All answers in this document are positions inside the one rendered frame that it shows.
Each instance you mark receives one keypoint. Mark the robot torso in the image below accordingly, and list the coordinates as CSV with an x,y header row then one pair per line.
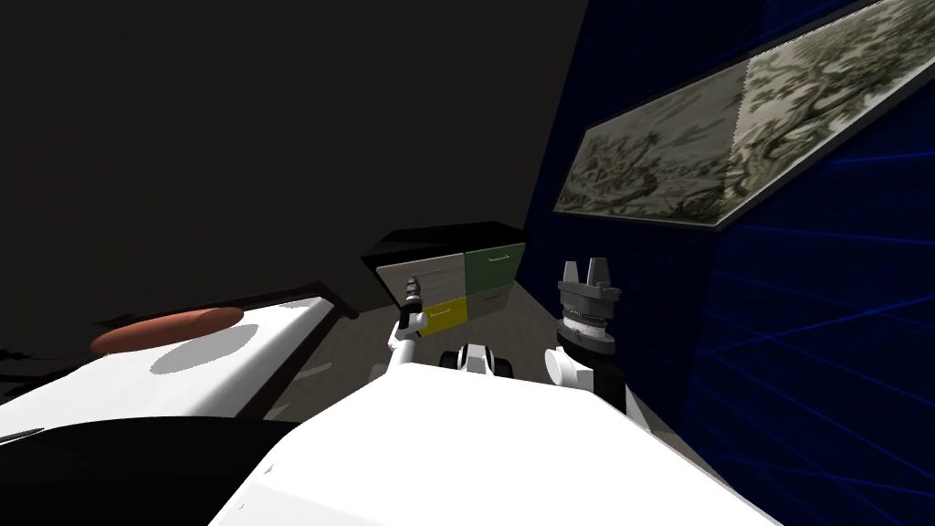
x,y
467,453

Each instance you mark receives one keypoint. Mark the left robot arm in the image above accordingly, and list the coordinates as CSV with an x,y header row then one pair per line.
x,y
404,346

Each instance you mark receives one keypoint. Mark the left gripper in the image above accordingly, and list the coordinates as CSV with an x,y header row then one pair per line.
x,y
413,291

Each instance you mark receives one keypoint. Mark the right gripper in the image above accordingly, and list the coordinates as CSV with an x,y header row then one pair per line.
x,y
588,301

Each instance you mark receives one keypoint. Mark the dresser with coloured drawers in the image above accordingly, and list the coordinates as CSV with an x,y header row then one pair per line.
x,y
493,269

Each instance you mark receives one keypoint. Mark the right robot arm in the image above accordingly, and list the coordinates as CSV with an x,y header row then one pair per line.
x,y
595,365

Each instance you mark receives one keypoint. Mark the white bed with dark frame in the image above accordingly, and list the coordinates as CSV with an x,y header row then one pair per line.
x,y
182,372

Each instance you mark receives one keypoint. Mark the framed landscape picture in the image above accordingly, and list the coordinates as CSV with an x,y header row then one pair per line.
x,y
738,139

